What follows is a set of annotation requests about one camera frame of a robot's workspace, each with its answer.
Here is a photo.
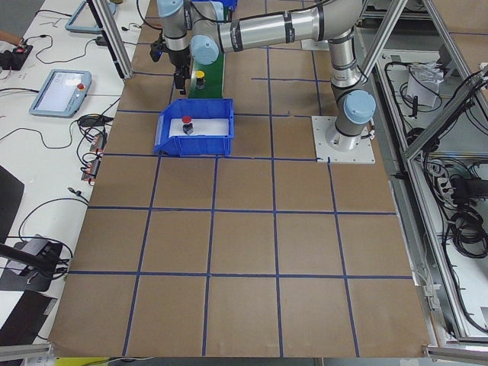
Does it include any teach pendant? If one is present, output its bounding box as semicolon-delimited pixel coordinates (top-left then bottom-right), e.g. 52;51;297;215
65;1;102;34
29;69;92;118

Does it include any teach pendant near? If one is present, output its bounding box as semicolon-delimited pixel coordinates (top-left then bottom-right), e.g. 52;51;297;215
29;69;92;118

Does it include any blue plastic bin left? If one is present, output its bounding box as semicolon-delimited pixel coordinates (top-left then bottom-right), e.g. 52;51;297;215
153;98;234;156

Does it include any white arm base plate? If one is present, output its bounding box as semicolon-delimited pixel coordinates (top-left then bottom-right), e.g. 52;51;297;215
311;116;375;164

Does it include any white foam pad left bin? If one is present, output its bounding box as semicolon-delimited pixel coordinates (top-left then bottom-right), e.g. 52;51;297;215
169;118;230;136

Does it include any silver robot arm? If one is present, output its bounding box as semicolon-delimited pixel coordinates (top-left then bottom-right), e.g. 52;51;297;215
149;1;376;152

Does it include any blue plastic bin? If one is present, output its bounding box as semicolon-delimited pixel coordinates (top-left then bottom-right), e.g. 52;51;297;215
153;98;234;156
195;0;238;12

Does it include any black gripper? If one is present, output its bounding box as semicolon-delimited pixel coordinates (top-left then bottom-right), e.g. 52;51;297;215
150;32;191;95

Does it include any green conveyor belt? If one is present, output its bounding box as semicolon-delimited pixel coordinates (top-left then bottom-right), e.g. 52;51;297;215
188;53;225;98

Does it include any red push button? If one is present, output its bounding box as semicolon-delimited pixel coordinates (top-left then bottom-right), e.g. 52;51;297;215
181;116;194;135

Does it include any blue plastic bin right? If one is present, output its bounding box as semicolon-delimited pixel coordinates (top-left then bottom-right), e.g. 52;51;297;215
195;0;238;12

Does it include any teach pendant far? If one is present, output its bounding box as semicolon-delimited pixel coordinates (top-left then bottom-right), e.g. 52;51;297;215
65;1;102;34

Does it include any yellow push button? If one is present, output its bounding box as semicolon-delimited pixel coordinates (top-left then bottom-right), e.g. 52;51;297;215
195;70;206;90

